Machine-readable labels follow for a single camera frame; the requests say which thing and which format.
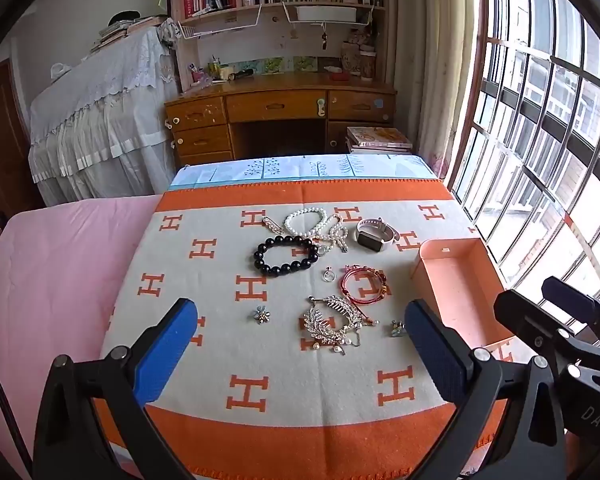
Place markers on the orange white letter-print blanket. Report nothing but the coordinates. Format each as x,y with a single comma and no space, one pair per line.
280,360

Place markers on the metal window grille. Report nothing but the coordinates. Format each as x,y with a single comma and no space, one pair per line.
530,110

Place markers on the beige curtain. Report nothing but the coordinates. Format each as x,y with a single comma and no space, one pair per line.
430,60

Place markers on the orange box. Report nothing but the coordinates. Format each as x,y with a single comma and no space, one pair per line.
460,285

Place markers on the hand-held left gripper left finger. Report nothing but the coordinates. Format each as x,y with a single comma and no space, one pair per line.
165,345

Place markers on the silver flower earring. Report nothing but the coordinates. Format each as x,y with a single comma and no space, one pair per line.
262,316

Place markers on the blue flower earring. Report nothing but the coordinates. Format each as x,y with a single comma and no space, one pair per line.
397,329

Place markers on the white tray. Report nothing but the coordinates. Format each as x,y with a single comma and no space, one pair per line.
325,13

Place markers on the silver bow brooch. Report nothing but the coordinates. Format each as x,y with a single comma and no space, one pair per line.
337,237

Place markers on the brown wooden door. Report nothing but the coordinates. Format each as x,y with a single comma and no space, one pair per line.
0,135

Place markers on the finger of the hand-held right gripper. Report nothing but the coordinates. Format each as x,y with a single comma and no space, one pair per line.
530,317
585,305

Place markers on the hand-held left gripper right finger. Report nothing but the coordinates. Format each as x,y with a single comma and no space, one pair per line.
435,355

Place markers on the wooden desk with drawers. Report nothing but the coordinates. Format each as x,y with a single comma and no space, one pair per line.
275,105

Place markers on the pile of books and papers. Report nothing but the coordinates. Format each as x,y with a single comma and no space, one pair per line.
125,30

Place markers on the black flashlight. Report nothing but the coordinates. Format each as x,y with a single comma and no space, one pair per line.
242,74

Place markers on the stack of large books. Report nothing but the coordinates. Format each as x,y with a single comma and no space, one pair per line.
380,137

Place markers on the pink bedsheet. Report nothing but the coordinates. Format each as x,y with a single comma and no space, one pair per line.
55,285

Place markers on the rhinestone leaf brooch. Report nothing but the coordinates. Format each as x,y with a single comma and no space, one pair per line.
325,322

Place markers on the light blue leaf-print sheet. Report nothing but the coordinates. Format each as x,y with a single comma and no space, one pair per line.
220,172

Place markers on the wooden bookshelf hutch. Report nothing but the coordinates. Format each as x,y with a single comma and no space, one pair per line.
280,35

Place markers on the white drawer lock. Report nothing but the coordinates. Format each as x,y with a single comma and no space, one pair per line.
321,108

